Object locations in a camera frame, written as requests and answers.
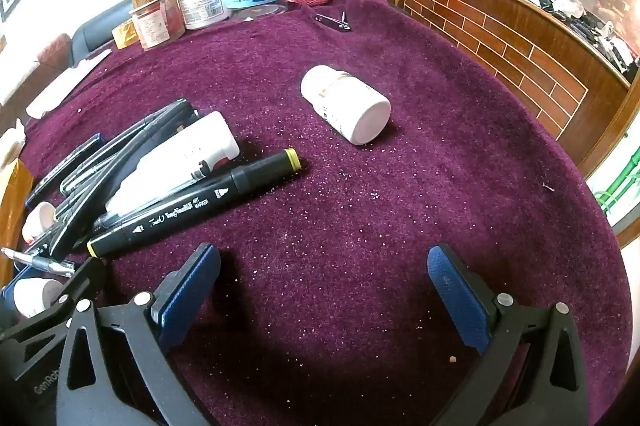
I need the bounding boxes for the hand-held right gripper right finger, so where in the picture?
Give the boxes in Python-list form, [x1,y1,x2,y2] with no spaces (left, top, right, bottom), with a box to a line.
[426,245,590,426]

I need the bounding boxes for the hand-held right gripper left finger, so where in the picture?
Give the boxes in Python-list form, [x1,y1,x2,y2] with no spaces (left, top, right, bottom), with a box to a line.
[56,243,222,426]

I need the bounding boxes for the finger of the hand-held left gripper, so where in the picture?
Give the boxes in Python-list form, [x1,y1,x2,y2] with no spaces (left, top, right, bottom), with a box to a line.
[0,257,107,382]

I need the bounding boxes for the silver ballpoint pen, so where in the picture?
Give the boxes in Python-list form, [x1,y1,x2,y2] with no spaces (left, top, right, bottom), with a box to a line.
[0,247,77,278]

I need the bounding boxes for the black marker yellow cap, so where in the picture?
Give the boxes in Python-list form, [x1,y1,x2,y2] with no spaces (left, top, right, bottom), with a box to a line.
[86,148,302,260]

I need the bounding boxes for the long white plastic bottle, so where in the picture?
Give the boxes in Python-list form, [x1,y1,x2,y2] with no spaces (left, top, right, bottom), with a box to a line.
[105,111,241,217]

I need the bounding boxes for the white pill bottle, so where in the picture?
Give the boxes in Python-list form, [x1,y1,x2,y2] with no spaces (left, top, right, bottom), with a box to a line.
[300,65,392,146]

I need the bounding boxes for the small white pink bottle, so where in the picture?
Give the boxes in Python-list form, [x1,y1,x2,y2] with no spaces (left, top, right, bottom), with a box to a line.
[21,201,57,245]
[12,277,67,320]

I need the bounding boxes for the thin black marker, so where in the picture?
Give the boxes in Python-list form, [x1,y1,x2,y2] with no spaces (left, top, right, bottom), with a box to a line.
[47,116,171,259]

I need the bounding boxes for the purple velvet tablecloth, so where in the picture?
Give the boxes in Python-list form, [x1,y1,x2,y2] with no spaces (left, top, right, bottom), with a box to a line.
[17,0,635,426]

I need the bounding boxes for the white paper sheet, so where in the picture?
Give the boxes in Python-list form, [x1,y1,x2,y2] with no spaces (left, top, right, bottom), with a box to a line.
[25,49,114,120]

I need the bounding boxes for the dark chair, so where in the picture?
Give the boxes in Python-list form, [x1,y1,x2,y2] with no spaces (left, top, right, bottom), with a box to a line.
[70,0,134,68]

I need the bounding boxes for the wooden brick-pattern counter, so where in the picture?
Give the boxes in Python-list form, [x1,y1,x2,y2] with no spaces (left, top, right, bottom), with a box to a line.
[375,0,640,179]

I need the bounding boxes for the clear jar orange contents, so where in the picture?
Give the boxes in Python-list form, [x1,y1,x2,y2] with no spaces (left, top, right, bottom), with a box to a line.
[130,0,187,52]

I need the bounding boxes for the metal nail clipper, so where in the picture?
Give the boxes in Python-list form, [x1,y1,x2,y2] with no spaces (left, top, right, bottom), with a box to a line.
[314,11,352,32]

